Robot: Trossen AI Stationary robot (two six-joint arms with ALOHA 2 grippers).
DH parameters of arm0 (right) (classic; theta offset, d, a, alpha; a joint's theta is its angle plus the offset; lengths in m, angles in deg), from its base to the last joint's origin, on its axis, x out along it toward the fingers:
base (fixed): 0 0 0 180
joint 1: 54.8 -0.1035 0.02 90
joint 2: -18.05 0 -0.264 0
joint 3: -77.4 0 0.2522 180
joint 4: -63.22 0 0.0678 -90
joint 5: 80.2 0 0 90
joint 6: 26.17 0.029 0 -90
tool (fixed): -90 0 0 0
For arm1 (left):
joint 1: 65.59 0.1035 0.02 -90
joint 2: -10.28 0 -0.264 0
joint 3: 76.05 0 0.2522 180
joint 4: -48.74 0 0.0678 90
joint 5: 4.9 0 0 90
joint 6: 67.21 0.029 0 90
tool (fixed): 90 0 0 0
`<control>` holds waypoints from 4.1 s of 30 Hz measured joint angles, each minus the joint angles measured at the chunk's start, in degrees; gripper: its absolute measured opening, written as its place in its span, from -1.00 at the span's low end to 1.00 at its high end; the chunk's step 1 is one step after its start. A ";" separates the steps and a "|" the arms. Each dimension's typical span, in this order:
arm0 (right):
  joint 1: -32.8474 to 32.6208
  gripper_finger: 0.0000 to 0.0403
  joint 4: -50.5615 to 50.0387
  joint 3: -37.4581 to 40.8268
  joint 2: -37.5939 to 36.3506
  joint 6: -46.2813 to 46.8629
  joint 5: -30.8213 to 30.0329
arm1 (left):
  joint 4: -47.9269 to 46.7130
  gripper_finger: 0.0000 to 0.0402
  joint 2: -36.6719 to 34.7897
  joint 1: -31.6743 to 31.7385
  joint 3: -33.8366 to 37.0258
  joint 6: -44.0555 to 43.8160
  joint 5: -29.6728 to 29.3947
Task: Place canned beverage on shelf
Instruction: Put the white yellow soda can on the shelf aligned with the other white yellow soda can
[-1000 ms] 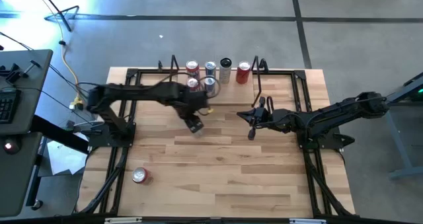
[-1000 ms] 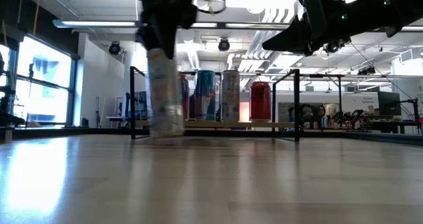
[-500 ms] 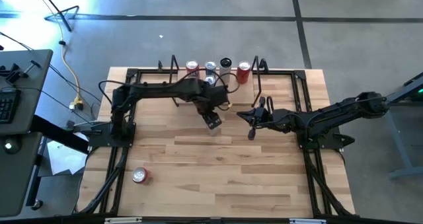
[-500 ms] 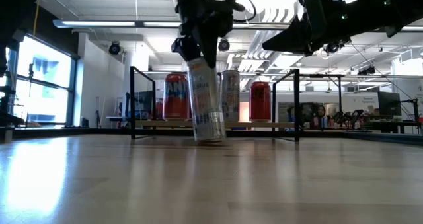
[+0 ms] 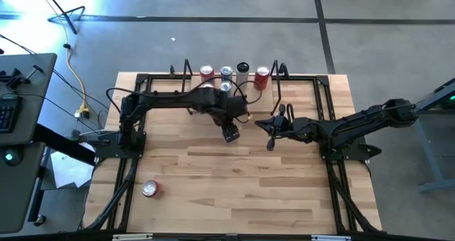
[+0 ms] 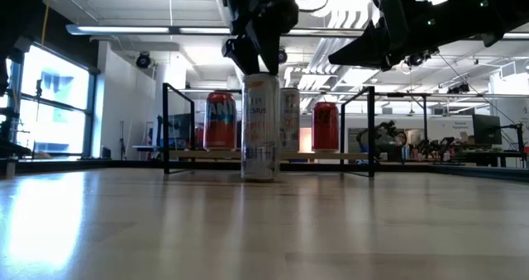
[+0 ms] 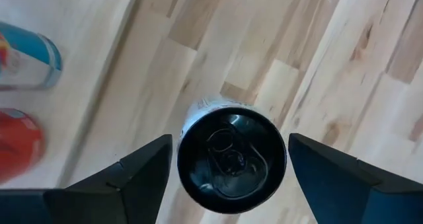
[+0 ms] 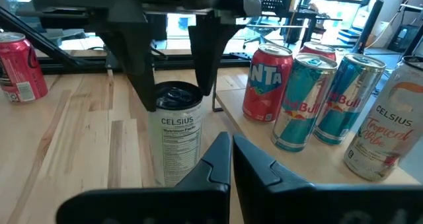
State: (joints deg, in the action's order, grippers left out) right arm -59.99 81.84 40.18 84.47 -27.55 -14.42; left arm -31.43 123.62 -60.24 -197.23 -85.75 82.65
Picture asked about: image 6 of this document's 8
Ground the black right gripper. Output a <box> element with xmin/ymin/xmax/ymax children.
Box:
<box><xmin>328</xmin><ymin>0</ymin><xmax>441</xmax><ymax>72</ymax></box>

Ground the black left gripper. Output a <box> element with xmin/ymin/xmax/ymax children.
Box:
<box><xmin>222</xmin><ymin>0</ymin><xmax>301</xmax><ymax>76</ymax></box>

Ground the silver Celsius can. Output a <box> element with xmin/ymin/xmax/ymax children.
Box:
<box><xmin>279</xmin><ymin>87</ymin><xmax>302</xmax><ymax>153</ymax></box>
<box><xmin>241</xmin><ymin>72</ymin><xmax>281</xmax><ymax>183</ymax></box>

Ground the red blue Fanta can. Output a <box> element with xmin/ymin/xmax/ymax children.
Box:
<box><xmin>203</xmin><ymin>91</ymin><xmax>239</xmax><ymax>152</ymax></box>

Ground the red Coca-Cola can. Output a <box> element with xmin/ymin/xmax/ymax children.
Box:
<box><xmin>311</xmin><ymin>101</ymin><xmax>341</xmax><ymax>154</ymax></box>

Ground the ceiling light strip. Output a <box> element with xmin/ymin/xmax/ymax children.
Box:
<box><xmin>284</xmin><ymin>27</ymin><xmax>529</xmax><ymax>40</ymax></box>

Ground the cluttered background workbench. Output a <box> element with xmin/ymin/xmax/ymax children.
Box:
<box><xmin>346</xmin><ymin>121</ymin><xmax>529</xmax><ymax>168</ymax></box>

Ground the long ceiling light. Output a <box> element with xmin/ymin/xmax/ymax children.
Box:
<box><xmin>64</xmin><ymin>22</ymin><xmax>231</xmax><ymax>36</ymax></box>

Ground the black monitor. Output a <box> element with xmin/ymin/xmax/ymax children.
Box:
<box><xmin>472</xmin><ymin>113</ymin><xmax>503</xmax><ymax>145</ymax></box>

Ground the large bright window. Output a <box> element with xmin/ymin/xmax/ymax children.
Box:
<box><xmin>0</xmin><ymin>44</ymin><xmax>94</xmax><ymax>159</ymax></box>

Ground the black stand by window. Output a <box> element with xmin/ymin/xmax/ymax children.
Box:
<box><xmin>0</xmin><ymin>106</ymin><xmax>41</xmax><ymax>180</ymax></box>

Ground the black ceiling camera rig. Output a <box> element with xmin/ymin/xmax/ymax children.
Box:
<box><xmin>403</xmin><ymin>50</ymin><xmax>441</xmax><ymax>69</ymax></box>

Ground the black metal background frame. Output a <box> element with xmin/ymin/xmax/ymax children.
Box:
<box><xmin>386</xmin><ymin>90</ymin><xmax>433</xmax><ymax>153</ymax></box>

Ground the small black ceiling camera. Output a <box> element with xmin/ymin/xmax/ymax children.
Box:
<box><xmin>446</xmin><ymin>83</ymin><xmax>471</xmax><ymax>95</ymax></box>

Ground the wooden shelf with black frame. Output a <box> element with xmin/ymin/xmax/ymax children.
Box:
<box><xmin>162</xmin><ymin>82</ymin><xmax>377</xmax><ymax>178</ymax></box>

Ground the black aluminium table frame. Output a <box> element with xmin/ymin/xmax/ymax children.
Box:
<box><xmin>0</xmin><ymin>155</ymin><xmax>529</xmax><ymax>184</ymax></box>

